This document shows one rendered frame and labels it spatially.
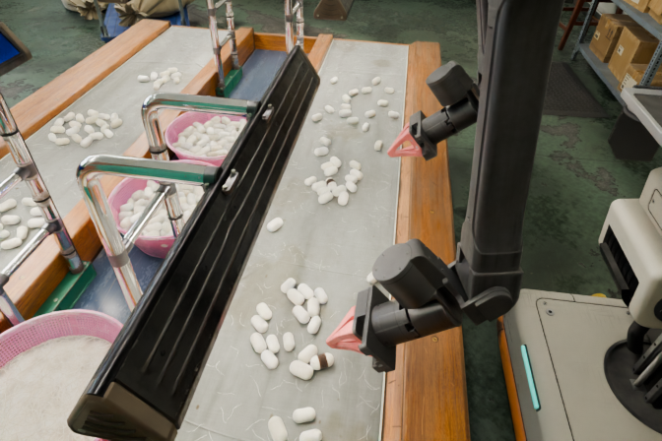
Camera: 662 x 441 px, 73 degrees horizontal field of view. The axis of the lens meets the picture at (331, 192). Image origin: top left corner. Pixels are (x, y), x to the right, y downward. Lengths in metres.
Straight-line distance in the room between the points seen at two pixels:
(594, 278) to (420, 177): 1.22
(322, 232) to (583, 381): 0.84
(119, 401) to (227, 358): 0.43
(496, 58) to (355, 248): 0.56
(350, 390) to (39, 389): 0.46
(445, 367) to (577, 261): 1.50
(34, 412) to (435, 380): 0.59
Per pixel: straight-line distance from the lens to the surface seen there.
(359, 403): 0.74
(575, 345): 1.51
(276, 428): 0.70
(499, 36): 0.45
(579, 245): 2.27
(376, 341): 0.62
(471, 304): 0.56
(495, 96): 0.46
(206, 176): 0.48
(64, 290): 1.00
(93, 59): 1.80
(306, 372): 0.73
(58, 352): 0.88
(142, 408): 0.37
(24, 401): 0.86
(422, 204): 1.01
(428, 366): 0.75
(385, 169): 1.13
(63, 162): 1.30
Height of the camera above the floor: 1.40
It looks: 39 degrees down
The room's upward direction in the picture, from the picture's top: 2 degrees clockwise
